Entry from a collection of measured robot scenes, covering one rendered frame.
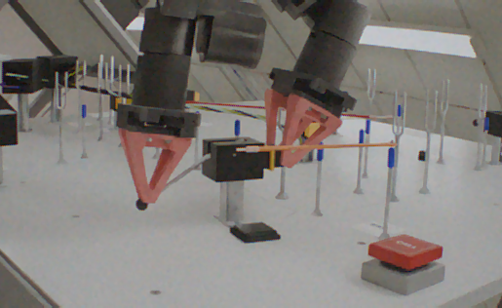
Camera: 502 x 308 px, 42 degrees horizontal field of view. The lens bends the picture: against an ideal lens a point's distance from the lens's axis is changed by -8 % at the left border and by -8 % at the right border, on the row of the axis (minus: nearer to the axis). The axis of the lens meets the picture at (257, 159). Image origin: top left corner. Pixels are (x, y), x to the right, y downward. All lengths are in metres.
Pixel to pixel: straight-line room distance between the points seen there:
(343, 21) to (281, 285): 0.32
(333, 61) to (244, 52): 0.11
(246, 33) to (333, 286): 0.28
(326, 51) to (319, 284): 0.29
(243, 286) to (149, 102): 0.22
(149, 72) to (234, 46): 0.09
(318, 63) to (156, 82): 0.19
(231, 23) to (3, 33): 7.92
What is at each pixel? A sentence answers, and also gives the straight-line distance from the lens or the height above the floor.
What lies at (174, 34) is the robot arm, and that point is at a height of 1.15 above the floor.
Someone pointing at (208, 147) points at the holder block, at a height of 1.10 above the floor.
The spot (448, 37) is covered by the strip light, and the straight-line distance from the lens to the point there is 4.04.
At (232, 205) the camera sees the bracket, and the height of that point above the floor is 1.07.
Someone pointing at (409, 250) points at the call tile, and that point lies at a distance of 0.61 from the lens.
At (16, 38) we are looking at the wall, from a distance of 8.66.
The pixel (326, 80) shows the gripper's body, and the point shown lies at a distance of 0.79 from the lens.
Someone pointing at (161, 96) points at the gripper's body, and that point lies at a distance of 0.72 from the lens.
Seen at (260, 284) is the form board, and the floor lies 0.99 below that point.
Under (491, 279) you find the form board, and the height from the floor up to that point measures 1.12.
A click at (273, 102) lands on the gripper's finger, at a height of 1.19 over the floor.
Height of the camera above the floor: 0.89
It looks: 18 degrees up
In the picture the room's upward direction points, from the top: 38 degrees clockwise
